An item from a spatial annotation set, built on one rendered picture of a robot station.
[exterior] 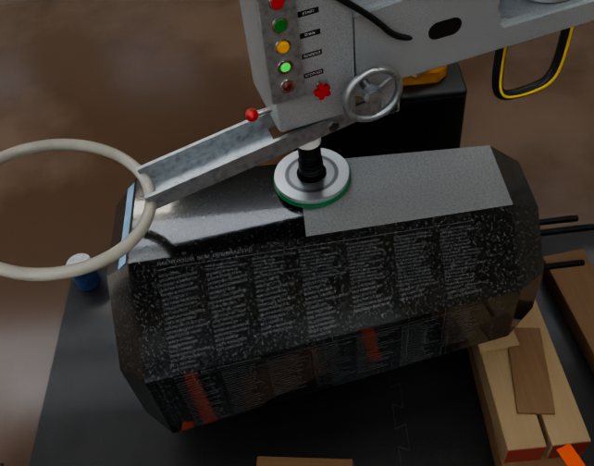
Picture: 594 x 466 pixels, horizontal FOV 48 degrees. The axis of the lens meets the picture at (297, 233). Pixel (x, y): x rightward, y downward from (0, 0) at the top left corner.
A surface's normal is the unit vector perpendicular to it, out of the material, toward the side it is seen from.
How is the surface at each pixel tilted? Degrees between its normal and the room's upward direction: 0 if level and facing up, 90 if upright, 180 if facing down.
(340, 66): 90
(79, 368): 0
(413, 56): 90
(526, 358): 0
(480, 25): 90
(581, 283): 0
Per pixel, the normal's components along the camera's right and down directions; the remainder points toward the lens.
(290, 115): 0.33, 0.70
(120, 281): -0.68, 0.14
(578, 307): -0.09, -0.64
